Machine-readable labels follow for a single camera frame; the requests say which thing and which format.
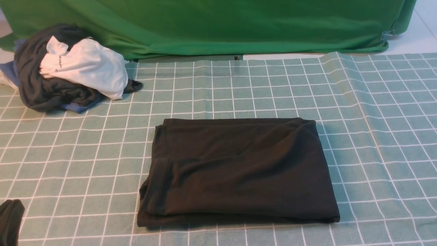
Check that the green checkered tablecloth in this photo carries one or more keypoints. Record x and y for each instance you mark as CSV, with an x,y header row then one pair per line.
x,y
78,175

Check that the dark gray long-sleeve top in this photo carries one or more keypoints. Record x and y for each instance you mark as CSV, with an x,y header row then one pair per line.
x,y
237,170

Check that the dark gray crumpled garment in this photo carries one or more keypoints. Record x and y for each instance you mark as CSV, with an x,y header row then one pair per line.
x,y
71,34

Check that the metal binder clip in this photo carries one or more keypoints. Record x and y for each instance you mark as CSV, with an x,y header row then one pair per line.
x,y
387,35

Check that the black robot arm, left side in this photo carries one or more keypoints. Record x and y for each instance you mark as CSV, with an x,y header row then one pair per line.
x,y
11,214

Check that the white crumpled garment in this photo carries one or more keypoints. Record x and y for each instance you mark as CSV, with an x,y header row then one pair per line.
x,y
87,63

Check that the green backdrop cloth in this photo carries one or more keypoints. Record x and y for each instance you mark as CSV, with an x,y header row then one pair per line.
x,y
140,29

